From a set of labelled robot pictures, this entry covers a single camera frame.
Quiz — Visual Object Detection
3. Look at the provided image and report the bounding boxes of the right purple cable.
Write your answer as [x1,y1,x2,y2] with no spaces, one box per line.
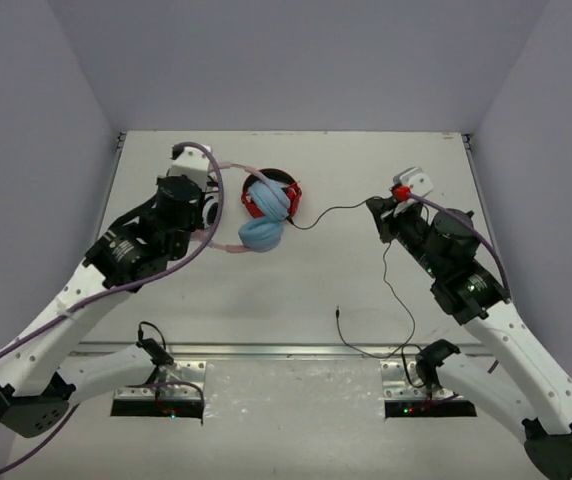
[408,192,511,296]

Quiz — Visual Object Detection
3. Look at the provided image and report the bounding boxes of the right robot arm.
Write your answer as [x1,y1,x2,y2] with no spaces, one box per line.
[366,187,572,479]

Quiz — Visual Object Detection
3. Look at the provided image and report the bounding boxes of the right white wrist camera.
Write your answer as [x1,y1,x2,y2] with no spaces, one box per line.
[393,167,434,197]

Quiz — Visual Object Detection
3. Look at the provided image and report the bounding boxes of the black white headphones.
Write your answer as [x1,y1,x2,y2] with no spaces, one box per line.
[202,172,220,228]

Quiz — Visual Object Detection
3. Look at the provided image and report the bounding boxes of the metal mounting bracket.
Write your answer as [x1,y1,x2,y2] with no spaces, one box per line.
[113,358,208,401]
[380,358,426,401]

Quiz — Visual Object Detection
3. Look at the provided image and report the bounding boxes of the right metal mounting bracket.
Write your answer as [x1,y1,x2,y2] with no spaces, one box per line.
[380,358,426,401]

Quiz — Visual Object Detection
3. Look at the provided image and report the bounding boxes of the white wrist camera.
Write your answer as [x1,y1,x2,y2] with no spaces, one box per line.
[167,144,211,189]
[393,167,434,197]

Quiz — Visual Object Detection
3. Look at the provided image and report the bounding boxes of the left metal mounting bracket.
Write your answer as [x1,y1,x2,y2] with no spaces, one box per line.
[113,358,208,401]

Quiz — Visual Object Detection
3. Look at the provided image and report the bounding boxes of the metal table edge rail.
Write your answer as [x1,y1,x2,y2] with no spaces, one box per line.
[70,341,492,359]

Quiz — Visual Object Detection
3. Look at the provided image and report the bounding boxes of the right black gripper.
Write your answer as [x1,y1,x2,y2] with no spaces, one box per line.
[365,197,443,281]

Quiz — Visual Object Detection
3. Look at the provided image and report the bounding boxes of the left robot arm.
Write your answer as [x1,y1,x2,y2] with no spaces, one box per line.
[0,175,204,438]

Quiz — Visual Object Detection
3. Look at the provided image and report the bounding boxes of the red black headphones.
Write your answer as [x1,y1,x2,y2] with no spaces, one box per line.
[241,168,302,221]

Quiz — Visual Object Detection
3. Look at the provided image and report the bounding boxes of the pink blue cat-ear headphones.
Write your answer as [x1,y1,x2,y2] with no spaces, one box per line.
[208,162,293,254]

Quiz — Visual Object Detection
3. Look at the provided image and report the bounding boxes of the black headphone audio cable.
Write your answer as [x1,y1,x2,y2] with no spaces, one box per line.
[285,197,417,359]

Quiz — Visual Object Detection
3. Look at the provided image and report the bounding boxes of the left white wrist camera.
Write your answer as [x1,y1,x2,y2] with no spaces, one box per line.
[167,144,211,189]

